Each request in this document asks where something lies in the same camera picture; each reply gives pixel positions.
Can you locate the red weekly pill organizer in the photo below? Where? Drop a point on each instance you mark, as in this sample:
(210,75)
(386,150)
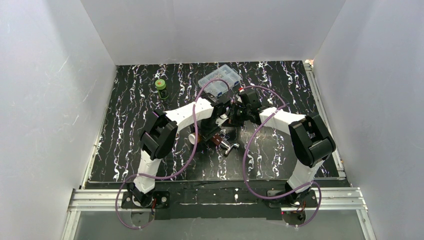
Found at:
(220,140)

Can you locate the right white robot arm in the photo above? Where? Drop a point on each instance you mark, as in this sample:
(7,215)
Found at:
(311,140)

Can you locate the white pill bottle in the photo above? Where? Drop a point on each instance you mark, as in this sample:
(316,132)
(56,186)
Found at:
(193,138)

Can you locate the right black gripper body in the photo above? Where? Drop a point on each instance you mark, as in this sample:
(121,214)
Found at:
(236,114)

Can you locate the chrome metal faucet fitting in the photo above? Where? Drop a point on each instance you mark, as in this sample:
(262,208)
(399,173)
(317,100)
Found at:
(228,150)

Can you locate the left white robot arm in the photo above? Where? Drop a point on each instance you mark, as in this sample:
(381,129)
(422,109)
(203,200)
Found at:
(158,137)

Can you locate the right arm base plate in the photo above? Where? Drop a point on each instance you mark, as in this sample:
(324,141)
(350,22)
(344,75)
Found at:
(297,210)

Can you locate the aluminium frame rail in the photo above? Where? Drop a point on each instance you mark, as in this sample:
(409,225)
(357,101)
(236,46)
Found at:
(209,201)

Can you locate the green capped dark bottle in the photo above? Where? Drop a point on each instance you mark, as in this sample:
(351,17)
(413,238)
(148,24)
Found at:
(161,87)

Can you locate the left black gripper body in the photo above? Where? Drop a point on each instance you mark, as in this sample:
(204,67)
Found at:
(212,135)

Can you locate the clear plastic compartment box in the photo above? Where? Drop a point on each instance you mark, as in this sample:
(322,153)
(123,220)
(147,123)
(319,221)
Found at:
(218,88)

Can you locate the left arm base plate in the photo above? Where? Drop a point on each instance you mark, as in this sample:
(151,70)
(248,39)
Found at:
(143,207)

